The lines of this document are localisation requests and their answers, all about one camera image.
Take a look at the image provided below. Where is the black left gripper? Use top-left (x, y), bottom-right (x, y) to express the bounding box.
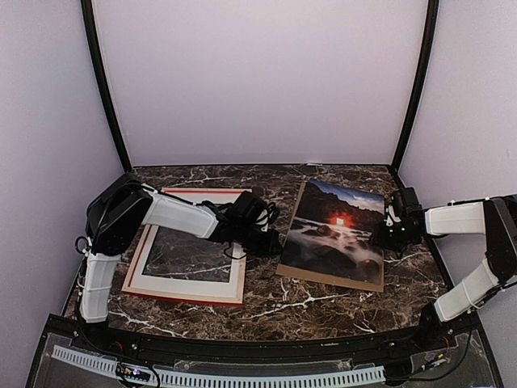
top-left (236, 221), bottom-right (284, 257)

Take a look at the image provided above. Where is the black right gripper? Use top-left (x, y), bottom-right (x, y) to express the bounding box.
top-left (368, 221), bottom-right (415, 253)

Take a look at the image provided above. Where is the brown cardboard backing board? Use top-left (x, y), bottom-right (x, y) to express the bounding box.
top-left (275, 179), bottom-right (385, 293)

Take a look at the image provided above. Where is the landscape sunset photo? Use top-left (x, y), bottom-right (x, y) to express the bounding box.
top-left (276, 179), bottom-right (385, 290)

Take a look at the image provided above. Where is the white mat board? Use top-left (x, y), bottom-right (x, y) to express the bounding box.
top-left (129, 193), bottom-right (243, 300)

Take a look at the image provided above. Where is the wooden picture frame red edge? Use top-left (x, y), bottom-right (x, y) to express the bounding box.
top-left (120, 186), bottom-right (254, 308)

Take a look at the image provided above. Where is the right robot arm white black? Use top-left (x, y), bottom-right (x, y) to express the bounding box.
top-left (370, 188), bottom-right (516, 351)

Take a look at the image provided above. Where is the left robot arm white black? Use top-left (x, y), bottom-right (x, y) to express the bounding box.
top-left (77, 173), bottom-right (282, 352)

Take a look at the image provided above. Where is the small green circuit board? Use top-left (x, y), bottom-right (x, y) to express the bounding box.
top-left (116, 363), bottom-right (151, 382)

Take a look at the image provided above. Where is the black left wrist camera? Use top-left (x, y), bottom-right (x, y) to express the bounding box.
top-left (224, 191), bottom-right (280, 229)

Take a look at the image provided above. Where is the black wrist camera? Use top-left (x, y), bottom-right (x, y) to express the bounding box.
top-left (224, 191), bottom-right (280, 229)
top-left (385, 188), bottom-right (422, 222)

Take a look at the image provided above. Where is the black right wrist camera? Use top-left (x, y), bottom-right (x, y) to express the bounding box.
top-left (385, 188), bottom-right (422, 222)

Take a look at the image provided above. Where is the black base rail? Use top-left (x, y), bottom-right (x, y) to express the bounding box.
top-left (40, 313), bottom-right (485, 369)

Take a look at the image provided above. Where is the grey slotted cable duct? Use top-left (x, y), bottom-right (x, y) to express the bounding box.
top-left (52, 344), bottom-right (387, 387)

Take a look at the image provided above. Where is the right black enclosure post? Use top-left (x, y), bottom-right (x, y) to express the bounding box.
top-left (390, 0), bottom-right (439, 174)

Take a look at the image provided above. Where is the black enclosure post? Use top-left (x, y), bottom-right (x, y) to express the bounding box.
top-left (80, 0), bottom-right (132, 172)
top-left (390, 0), bottom-right (439, 174)

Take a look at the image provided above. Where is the left black enclosure post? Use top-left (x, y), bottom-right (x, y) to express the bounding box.
top-left (80, 0), bottom-right (132, 172)

